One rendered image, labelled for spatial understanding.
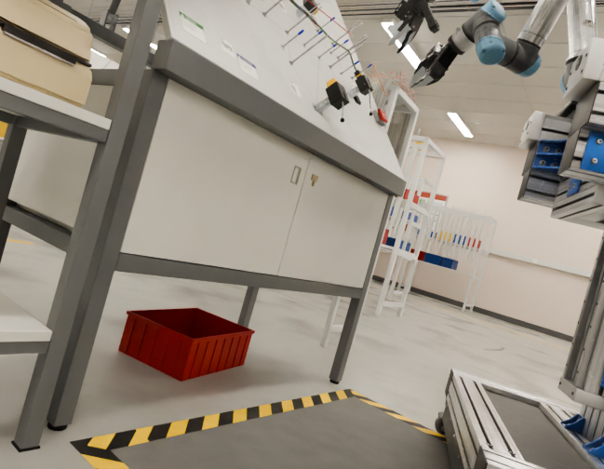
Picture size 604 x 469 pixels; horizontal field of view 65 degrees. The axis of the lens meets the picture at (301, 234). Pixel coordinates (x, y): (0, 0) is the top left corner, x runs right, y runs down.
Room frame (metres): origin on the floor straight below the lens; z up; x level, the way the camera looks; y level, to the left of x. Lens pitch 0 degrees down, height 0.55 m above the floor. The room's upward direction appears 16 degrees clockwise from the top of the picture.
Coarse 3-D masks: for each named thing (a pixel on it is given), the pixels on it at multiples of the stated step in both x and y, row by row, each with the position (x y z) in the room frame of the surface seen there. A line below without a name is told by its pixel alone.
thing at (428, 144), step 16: (416, 144) 4.75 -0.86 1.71; (432, 144) 4.50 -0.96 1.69; (416, 176) 4.40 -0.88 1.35; (432, 192) 4.87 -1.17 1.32; (416, 208) 4.55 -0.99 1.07; (400, 224) 4.42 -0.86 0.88; (400, 240) 4.41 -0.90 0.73; (416, 256) 4.86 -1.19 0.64; (384, 288) 4.40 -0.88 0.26; (384, 304) 4.46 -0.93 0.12; (400, 304) 4.80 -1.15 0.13
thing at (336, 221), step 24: (312, 168) 1.49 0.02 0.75; (336, 168) 1.59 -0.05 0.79; (312, 192) 1.52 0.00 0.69; (336, 192) 1.62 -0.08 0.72; (360, 192) 1.74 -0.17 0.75; (384, 192) 1.88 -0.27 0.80; (312, 216) 1.55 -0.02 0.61; (336, 216) 1.66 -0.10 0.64; (360, 216) 1.78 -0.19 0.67; (288, 240) 1.48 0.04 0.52; (312, 240) 1.58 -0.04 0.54; (336, 240) 1.69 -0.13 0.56; (360, 240) 1.82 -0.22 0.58; (288, 264) 1.50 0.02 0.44; (312, 264) 1.61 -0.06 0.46; (336, 264) 1.72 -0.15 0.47; (360, 264) 1.86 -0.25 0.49
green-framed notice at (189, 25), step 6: (180, 12) 1.06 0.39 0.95; (180, 18) 1.05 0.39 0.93; (186, 18) 1.07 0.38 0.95; (186, 24) 1.06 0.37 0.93; (192, 24) 1.08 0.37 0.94; (198, 24) 1.10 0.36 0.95; (186, 30) 1.05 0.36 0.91; (192, 30) 1.07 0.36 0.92; (198, 30) 1.09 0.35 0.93; (198, 36) 1.08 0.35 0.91; (204, 36) 1.10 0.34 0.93; (204, 42) 1.09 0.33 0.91
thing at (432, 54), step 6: (450, 36) 1.52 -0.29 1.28; (438, 42) 1.60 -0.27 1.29; (450, 42) 1.51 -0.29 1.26; (432, 48) 1.62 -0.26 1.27; (438, 48) 1.58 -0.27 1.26; (456, 48) 1.51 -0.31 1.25; (426, 54) 1.62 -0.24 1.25; (432, 54) 1.56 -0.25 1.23; (438, 54) 1.56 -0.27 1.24; (462, 54) 1.53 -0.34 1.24; (432, 60) 1.57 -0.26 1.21; (426, 66) 1.59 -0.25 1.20
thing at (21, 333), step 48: (48, 0) 1.18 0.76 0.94; (144, 0) 0.91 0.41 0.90; (144, 48) 0.93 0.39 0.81; (0, 96) 0.76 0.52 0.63; (48, 96) 0.81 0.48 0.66; (0, 192) 1.19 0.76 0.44; (96, 192) 0.92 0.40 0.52; (0, 336) 0.84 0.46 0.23; (48, 336) 0.91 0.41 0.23; (48, 384) 0.93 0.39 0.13
